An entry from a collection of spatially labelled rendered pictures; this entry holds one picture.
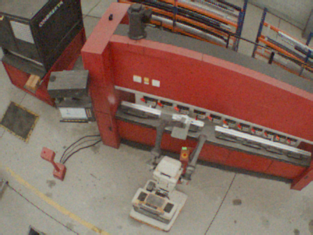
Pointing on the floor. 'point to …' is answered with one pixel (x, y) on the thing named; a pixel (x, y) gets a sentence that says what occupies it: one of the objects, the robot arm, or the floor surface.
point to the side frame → (304, 171)
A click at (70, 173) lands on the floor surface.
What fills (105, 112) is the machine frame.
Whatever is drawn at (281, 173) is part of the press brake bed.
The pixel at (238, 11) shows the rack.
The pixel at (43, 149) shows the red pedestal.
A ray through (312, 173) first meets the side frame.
